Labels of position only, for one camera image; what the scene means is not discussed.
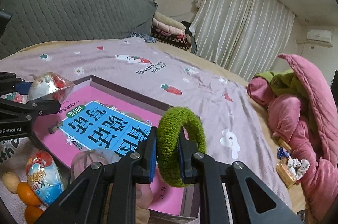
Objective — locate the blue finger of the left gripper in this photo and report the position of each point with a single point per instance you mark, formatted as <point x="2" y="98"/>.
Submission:
<point x="9" y="83"/>

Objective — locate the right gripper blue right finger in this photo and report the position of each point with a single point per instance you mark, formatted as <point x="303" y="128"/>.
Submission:
<point x="230" y="193"/>

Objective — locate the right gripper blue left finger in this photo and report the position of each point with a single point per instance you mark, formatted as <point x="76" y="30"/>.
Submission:
<point x="106" y="193"/>

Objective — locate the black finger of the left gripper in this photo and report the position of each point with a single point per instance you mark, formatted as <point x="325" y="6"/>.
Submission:
<point x="11" y="109"/>

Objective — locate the silver foil surprise egg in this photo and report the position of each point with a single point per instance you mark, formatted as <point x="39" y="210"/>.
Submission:
<point x="50" y="86"/>

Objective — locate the beige mesh drawstring pouch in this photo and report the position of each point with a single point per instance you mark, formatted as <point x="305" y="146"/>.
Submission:
<point x="105" y="160"/>

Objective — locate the walnut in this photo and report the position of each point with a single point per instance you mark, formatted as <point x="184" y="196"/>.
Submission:
<point x="11" y="181"/>

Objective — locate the red blue surprise egg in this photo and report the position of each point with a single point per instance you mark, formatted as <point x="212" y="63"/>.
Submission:
<point x="43" y="177"/>

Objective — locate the orange mandarin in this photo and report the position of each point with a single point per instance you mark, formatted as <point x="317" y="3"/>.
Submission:
<point x="27" y="195"/>
<point x="31" y="214"/>

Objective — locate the wafer snack packet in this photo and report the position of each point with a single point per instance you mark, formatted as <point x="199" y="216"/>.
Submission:
<point x="285" y="173"/>

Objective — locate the blue candy wrapper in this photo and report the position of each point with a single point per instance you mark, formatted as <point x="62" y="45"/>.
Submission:
<point x="283" y="153"/>

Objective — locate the white patterned scrunchie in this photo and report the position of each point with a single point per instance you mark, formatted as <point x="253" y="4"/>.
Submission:
<point x="297" y="168"/>

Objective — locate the pink blue book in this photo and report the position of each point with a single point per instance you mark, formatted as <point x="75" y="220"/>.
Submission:
<point x="98" y="117"/>

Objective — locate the grey shallow box tray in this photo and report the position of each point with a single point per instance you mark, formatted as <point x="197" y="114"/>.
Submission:
<point x="169" y="204"/>

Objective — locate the grey quilted headboard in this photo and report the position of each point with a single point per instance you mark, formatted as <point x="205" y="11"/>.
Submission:
<point x="37" y="21"/>

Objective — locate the pink quilted blanket pile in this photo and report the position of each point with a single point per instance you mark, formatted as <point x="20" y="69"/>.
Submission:
<point x="309" y="127"/>

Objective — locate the green blanket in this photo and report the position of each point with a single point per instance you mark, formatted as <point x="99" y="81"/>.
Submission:
<point x="284" y="83"/>

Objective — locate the folded blankets stack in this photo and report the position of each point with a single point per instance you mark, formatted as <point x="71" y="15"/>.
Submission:
<point x="169" y="31"/>

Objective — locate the white striped curtains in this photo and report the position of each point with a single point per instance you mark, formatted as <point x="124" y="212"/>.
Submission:
<point x="242" y="36"/>

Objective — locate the white air conditioner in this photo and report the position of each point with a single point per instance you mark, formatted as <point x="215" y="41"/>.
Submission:
<point x="318" y="38"/>

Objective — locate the black wall television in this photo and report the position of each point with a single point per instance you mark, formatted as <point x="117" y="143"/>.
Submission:
<point x="334" y="87"/>

